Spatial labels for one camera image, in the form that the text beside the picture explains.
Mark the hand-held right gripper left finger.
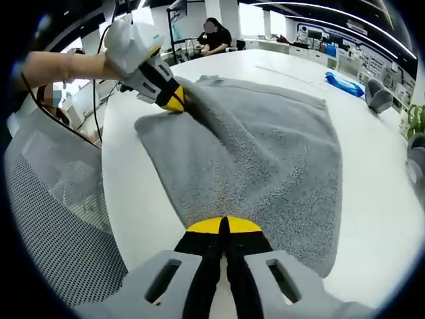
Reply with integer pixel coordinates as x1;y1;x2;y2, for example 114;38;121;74
109;215;227;319

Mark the ceiling air conditioner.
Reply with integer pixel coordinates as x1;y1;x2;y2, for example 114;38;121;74
347;19;369;36

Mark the white table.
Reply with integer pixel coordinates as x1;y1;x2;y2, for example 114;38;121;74
99;49;425;310

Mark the blue wipes packet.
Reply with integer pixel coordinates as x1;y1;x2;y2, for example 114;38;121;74
324;70;366;98

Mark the grey towel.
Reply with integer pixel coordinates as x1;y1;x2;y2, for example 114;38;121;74
133;74;345;279

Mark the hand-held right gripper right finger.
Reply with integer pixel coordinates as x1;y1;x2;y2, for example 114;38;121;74
224;215;333;319

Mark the grey mesh chair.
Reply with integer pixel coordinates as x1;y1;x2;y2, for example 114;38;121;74
5;99;130;308

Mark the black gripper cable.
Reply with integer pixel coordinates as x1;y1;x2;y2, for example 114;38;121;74
92;25;116;144

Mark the green potted plant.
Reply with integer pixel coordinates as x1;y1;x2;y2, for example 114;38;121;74
400;103;425;137

